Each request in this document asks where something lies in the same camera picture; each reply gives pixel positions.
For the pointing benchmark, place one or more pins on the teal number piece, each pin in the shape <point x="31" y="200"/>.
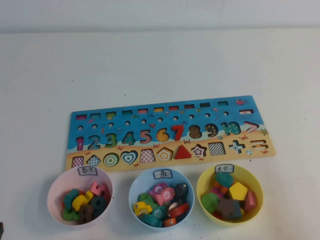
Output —
<point x="71" y="197"/>

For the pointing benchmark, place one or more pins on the yellow pentagon piece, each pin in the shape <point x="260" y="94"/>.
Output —
<point x="238" y="192"/>

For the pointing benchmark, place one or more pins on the teal heart piece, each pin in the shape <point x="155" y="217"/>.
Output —
<point x="224" y="179"/>

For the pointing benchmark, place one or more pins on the pink plastic bowl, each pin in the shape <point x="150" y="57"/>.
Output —
<point x="57" y="190"/>

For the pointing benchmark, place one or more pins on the orange fish piece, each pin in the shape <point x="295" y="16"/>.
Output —
<point x="169" y="222"/>

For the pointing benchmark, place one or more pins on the paper label on pink bowl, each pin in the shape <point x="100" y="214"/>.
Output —
<point x="87" y="171"/>

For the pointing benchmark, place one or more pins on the green number piece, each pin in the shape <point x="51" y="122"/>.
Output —
<point x="68" y="215"/>

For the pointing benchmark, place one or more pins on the brown number piece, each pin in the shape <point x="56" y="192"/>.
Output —
<point x="86" y="213"/>

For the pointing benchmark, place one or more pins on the paper label on blue bowl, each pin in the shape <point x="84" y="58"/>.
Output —
<point x="162" y="174"/>

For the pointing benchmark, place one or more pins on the yellow fish piece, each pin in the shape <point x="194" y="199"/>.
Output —
<point x="141" y="208"/>

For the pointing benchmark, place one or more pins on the red triangle piece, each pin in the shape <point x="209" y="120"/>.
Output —
<point x="182" y="153"/>

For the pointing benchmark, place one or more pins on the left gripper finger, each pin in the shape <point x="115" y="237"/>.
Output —
<point x="1" y="232"/>

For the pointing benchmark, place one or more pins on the brown star piece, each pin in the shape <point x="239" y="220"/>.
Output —
<point x="228" y="208"/>

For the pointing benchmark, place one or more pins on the blue plastic bowl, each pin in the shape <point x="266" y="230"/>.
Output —
<point x="140" y="185"/>

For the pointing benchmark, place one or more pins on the colourful wooden number puzzle board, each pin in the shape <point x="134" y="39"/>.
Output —
<point x="225" y="117"/>

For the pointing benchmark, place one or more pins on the pink trapezoid piece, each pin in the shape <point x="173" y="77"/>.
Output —
<point x="251" y="202"/>

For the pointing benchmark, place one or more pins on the yellow number piece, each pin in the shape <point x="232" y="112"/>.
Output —
<point x="81" y="201"/>

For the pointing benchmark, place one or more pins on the yellow plastic bowl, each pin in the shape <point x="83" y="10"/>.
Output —
<point x="252" y="180"/>

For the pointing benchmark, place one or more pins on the red shape piece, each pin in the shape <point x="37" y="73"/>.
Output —
<point x="217" y="215"/>

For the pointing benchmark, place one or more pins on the paper label on yellow bowl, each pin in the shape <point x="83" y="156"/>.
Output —
<point x="224" y="168"/>

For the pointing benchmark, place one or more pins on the red number seven piece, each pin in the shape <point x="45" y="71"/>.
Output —
<point x="178" y="135"/>

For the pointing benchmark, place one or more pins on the green circle piece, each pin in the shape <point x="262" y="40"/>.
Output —
<point x="209" y="202"/>

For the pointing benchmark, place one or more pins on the dark blue number piece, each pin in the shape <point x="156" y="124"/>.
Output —
<point x="100" y="205"/>

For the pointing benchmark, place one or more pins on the orange shape piece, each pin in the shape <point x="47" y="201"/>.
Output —
<point x="220" y="187"/>

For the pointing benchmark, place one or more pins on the dark grey fish piece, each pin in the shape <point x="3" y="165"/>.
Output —
<point x="181" y="191"/>

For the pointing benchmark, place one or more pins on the teal fish piece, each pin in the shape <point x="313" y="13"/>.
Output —
<point x="156" y="215"/>

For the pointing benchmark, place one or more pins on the orange number piece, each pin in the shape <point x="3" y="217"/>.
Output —
<point x="81" y="193"/>

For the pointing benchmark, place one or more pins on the red fish piece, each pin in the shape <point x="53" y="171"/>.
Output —
<point x="180" y="210"/>

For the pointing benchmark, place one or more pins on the pink fish piece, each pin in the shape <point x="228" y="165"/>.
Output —
<point x="162" y="193"/>

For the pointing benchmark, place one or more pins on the pink number piece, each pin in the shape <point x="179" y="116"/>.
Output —
<point x="100" y="190"/>

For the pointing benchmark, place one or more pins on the green fish piece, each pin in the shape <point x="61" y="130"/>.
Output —
<point x="146" y="199"/>

